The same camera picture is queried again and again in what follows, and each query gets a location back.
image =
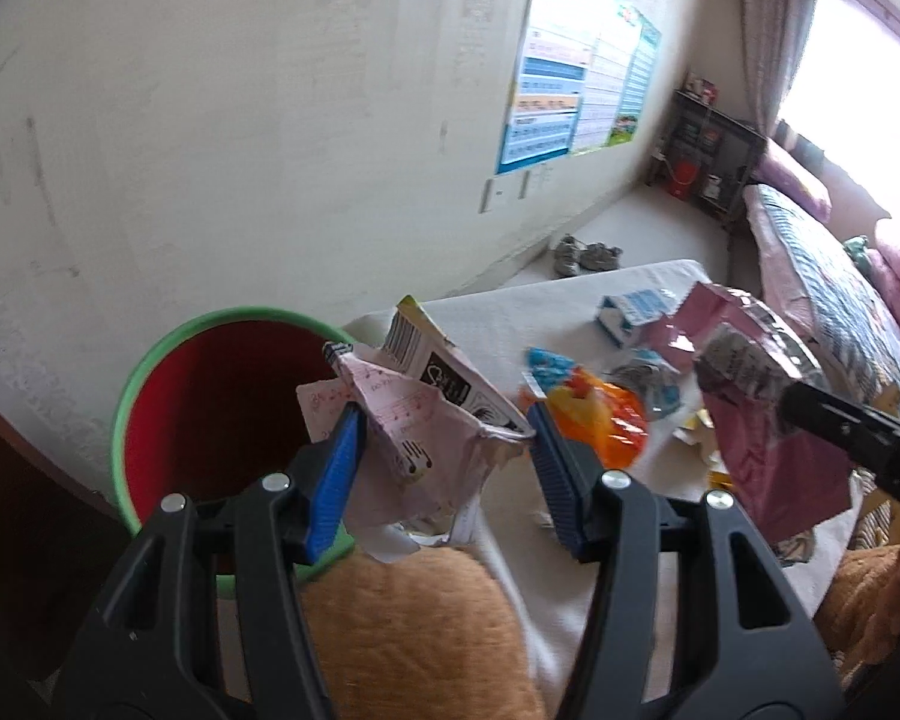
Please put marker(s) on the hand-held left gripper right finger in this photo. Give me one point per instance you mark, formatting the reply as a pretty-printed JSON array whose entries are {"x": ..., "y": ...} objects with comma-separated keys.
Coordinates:
[{"x": 562, "y": 480}]

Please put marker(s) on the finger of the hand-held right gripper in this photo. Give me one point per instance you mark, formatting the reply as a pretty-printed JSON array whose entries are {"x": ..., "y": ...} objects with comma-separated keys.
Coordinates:
[{"x": 855, "y": 427}]

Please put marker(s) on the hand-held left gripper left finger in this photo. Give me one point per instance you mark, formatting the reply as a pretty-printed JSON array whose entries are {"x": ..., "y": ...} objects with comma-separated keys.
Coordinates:
[{"x": 337, "y": 480}]

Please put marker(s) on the pink paper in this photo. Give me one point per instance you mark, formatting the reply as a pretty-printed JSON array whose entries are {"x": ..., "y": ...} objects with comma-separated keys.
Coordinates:
[{"x": 397, "y": 420}]

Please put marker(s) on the pink plastic bag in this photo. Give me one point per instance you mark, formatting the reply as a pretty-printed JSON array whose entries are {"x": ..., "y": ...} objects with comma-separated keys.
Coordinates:
[{"x": 757, "y": 450}]

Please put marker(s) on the white black printed packet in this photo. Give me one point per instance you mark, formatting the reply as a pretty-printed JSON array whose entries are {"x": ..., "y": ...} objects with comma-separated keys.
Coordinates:
[{"x": 442, "y": 375}]

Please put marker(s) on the green red trash bin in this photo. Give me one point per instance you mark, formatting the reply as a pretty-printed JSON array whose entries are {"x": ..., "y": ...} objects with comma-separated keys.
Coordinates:
[{"x": 217, "y": 390}]

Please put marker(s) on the orange plastic wrapper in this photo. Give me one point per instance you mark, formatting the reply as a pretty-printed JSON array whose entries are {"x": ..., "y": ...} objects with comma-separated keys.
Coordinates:
[{"x": 607, "y": 412}]

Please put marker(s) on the blue candy wrapper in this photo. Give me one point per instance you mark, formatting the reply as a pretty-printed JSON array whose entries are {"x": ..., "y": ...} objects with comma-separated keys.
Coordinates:
[{"x": 546, "y": 364}]

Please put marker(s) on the patterned bed blanket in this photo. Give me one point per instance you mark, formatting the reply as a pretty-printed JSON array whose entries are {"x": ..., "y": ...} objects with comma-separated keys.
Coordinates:
[{"x": 832, "y": 300}]

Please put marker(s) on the silver blue wrapper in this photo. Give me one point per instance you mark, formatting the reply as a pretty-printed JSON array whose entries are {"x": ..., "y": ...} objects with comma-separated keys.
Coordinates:
[{"x": 649, "y": 379}]

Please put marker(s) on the yellow paper scrap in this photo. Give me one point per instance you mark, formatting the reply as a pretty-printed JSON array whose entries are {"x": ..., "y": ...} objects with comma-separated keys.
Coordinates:
[{"x": 694, "y": 431}]

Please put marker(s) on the blue white carton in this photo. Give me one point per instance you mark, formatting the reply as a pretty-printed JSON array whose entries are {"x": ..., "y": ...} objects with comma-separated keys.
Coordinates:
[{"x": 634, "y": 311}]

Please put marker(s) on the grey shoe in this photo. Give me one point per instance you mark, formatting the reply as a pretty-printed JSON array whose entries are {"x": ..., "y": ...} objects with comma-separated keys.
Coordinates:
[
  {"x": 568, "y": 255},
  {"x": 601, "y": 255}
]

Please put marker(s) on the pink pillow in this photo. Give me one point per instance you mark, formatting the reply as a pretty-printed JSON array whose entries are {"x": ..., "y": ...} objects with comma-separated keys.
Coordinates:
[{"x": 795, "y": 172}]

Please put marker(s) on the red bucket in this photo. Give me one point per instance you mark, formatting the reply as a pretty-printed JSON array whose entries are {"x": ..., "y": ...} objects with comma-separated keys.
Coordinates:
[{"x": 682, "y": 180}]

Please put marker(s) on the black shelf rack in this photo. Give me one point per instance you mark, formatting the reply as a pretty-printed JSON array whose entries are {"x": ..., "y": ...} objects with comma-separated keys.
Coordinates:
[{"x": 709, "y": 142}]

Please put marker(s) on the dark brown wooden furniture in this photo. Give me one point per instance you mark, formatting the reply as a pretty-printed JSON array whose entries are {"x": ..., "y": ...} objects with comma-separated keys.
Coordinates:
[{"x": 22, "y": 540}]

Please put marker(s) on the window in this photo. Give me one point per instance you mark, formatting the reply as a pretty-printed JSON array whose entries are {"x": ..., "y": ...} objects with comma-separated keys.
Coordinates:
[{"x": 862, "y": 67}]

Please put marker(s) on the patterned curtain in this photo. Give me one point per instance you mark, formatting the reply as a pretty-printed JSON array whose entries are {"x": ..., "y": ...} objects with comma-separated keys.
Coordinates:
[{"x": 776, "y": 30}]

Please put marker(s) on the white wall socket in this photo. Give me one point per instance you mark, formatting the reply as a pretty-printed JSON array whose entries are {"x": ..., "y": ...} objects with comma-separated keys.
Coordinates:
[{"x": 495, "y": 195}]

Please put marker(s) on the wall poster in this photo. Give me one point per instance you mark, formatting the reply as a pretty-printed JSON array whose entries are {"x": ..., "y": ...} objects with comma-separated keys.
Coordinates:
[{"x": 570, "y": 97}]

